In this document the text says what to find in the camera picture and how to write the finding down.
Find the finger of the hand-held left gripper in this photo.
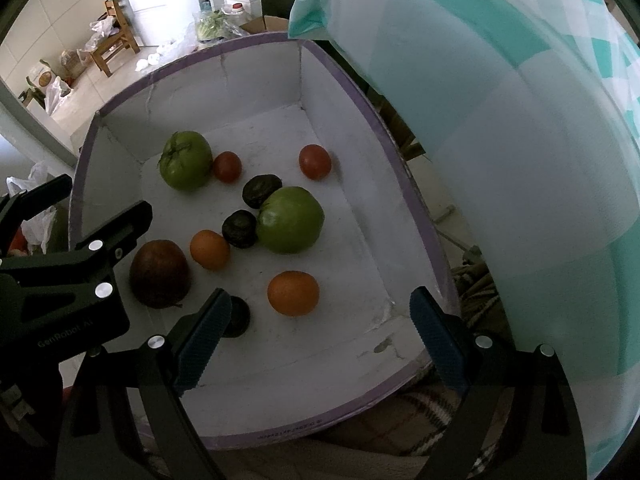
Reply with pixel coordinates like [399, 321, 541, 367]
[0, 174, 74, 259]
[0, 201, 153, 307]

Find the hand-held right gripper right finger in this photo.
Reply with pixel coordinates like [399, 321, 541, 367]
[408, 285, 589, 480]

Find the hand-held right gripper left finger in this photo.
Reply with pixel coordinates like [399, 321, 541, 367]
[54, 287, 233, 480]

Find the orange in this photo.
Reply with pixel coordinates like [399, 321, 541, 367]
[189, 229, 231, 271]
[267, 270, 320, 317]

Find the white cardboard box purple rim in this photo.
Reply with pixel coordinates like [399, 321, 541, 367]
[67, 31, 462, 448]

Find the dark wrinkled passion fruit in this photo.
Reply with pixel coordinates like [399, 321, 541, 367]
[222, 296, 251, 338]

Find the dark red apple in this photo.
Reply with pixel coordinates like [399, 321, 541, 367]
[129, 239, 192, 309]

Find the green tomato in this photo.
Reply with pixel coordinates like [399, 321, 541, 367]
[158, 130, 214, 192]
[255, 186, 325, 255]

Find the dark avocado lower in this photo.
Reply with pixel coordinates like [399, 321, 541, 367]
[221, 210, 260, 249]

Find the dark avocado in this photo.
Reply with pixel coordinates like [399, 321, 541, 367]
[242, 174, 284, 209]
[221, 210, 260, 249]

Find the small red tomato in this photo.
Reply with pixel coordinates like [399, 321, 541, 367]
[212, 151, 243, 184]
[298, 144, 332, 181]

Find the printed sack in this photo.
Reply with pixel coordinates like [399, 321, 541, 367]
[26, 59, 55, 92]

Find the brown bag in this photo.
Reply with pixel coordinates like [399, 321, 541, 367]
[60, 49, 91, 78]

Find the dark avocado upper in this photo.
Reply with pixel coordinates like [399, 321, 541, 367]
[242, 174, 284, 209]

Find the clear plastic bag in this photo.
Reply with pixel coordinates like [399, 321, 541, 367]
[89, 16, 121, 51]

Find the wooden chair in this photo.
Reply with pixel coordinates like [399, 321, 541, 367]
[90, 0, 142, 78]

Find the plastic bag of greens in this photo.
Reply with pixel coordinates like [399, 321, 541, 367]
[192, 7, 246, 43]

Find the teal checked plastic sheet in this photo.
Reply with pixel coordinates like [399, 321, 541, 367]
[287, 0, 640, 480]

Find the clear plastic bottle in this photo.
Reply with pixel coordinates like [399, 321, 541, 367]
[222, 2, 251, 28]

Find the brown cardboard box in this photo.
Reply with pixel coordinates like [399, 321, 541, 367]
[240, 16, 291, 36]

